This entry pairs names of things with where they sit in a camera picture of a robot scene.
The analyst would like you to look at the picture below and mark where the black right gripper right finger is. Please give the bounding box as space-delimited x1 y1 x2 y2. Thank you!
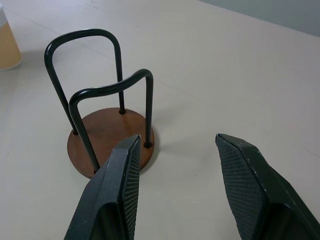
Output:
215 133 320 240

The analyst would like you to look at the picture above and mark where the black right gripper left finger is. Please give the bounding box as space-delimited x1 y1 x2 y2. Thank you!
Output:
63 134 142 240

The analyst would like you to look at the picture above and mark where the yellow and white paper cup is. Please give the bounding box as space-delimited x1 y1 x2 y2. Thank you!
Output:
0 0 24 72

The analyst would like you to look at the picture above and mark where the wire rack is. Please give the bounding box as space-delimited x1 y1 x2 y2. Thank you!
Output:
44 28 156 179

